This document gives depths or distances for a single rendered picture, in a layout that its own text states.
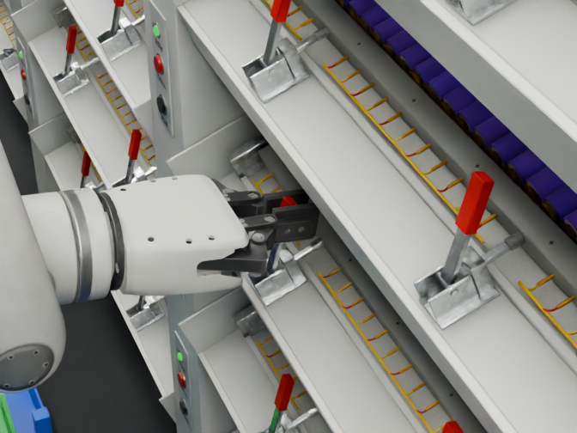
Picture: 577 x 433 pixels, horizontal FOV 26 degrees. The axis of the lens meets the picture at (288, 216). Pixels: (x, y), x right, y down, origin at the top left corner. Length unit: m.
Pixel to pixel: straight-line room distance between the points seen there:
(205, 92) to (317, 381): 0.29
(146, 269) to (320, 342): 0.16
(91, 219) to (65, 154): 1.01
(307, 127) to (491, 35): 0.30
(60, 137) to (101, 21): 0.52
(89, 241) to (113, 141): 0.68
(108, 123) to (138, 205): 0.67
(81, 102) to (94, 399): 0.40
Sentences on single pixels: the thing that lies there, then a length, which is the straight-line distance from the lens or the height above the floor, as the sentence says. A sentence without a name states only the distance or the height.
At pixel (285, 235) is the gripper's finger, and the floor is 0.61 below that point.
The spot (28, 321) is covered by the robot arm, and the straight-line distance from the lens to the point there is 0.83.
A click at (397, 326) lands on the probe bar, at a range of 0.95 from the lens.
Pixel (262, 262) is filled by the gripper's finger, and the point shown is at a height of 0.63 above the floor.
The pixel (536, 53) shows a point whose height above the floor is 0.94.
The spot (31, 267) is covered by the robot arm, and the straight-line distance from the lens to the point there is 0.81.
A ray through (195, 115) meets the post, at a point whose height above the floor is 0.62.
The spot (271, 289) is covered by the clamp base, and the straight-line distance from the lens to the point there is 1.03.
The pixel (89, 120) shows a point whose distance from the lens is 1.64.
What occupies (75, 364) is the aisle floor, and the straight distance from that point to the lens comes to 1.78.
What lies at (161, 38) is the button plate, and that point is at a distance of 1.11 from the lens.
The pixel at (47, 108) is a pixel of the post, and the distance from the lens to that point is 1.91.
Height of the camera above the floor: 1.23
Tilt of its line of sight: 37 degrees down
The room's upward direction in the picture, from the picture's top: straight up
